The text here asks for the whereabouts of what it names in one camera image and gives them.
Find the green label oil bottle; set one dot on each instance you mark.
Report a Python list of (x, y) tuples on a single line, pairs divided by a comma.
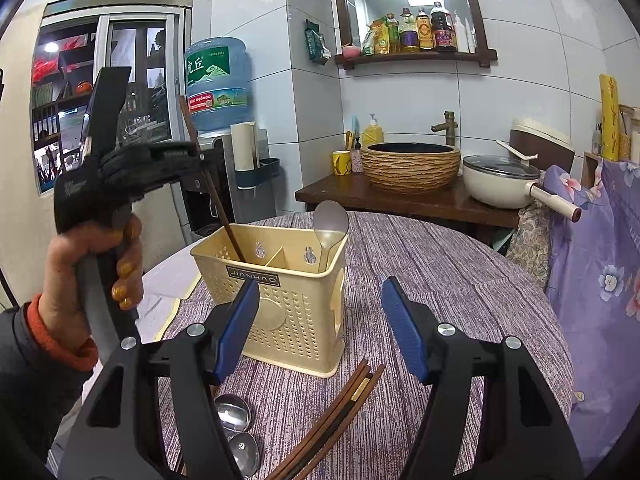
[(393, 35)]

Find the purple floral cloth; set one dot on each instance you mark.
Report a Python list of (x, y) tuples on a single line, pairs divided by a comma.
[(595, 270)]

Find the green hanging packet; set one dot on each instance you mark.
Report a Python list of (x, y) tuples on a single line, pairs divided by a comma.
[(315, 42)]

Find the teal wall holder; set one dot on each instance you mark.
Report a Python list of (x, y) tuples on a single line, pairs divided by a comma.
[(265, 170)]

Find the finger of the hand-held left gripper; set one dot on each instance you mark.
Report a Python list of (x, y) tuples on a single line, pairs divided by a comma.
[(145, 172), (160, 149)]

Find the glass sliding window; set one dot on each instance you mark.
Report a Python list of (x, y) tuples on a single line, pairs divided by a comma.
[(145, 60)]

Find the small wooden box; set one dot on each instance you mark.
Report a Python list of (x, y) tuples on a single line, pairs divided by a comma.
[(590, 172)]

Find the yellow label sauce bottle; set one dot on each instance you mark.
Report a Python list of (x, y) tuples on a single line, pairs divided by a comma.
[(425, 32)]

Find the woven pattern basin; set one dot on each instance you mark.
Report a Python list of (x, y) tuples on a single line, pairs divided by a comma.
[(410, 170)]

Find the yellow roll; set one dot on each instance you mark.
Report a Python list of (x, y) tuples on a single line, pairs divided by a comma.
[(610, 120)]

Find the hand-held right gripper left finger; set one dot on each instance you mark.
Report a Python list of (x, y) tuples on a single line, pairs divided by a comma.
[(240, 330)]

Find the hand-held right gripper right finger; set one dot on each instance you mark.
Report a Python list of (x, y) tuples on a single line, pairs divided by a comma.
[(405, 330)]

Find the small white bottle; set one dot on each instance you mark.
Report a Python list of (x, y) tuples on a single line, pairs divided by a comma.
[(596, 142)]

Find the person's left forearm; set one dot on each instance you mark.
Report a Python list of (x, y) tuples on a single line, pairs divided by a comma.
[(30, 370)]

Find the black chopstick with gold band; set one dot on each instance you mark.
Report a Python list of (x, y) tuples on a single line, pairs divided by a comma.
[(356, 394)]

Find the small steel spoon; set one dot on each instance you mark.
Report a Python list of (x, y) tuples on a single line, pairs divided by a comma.
[(245, 455)]

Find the blue brush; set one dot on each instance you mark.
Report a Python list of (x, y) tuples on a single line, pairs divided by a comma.
[(354, 130)]

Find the cream brown rice cooker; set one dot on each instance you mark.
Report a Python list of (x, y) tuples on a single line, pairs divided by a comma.
[(550, 145)]

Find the dark brown wooden chopstick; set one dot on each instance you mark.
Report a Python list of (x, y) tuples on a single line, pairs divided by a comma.
[(220, 210)]

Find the black water dispenser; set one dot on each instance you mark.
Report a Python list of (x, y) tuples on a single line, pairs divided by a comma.
[(200, 200)]

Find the person's left hand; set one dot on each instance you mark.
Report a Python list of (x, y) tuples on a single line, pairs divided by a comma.
[(62, 285)]

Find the purple label oil bottle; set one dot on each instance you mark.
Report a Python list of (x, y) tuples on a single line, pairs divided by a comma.
[(409, 35)]

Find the dark soy sauce bottle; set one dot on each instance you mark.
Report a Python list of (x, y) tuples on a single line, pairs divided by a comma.
[(444, 32)]

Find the yellow mug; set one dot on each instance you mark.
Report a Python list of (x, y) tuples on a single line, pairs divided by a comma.
[(341, 163)]

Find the large steel spoon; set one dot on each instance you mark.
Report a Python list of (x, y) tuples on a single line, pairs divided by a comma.
[(232, 412)]

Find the yellow perforated utensil holder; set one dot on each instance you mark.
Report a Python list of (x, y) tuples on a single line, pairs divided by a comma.
[(300, 320)]

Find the small beige container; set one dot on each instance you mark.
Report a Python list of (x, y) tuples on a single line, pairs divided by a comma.
[(627, 145)]

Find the blue water jug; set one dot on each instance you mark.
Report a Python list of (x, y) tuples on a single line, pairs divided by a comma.
[(217, 85)]

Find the white table cover yellow edge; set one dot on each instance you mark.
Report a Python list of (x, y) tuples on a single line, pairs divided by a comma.
[(165, 280)]

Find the purple striped tablecloth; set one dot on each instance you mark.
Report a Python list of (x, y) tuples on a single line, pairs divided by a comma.
[(425, 270)]

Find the glass pan lid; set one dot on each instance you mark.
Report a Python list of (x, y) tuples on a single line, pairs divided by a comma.
[(500, 166)]

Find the pink bowl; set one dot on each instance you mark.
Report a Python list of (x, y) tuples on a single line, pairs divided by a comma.
[(351, 51)]

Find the white squeeze bottle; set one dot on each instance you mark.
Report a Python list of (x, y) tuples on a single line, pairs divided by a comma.
[(461, 35)]

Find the brass faucet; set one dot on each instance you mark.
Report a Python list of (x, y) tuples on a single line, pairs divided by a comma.
[(449, 130)]

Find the yellow green seasoning packet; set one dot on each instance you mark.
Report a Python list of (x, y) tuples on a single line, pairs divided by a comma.
[(378, 40)]

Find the white rice paddle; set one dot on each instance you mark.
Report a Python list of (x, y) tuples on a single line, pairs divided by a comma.
[(515, 150)]

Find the yellow soap pump bottle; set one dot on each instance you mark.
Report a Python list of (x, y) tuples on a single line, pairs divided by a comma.
[(372, 135)]

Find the paisley cushion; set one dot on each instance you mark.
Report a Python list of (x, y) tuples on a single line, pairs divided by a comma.
[(532, 240)]

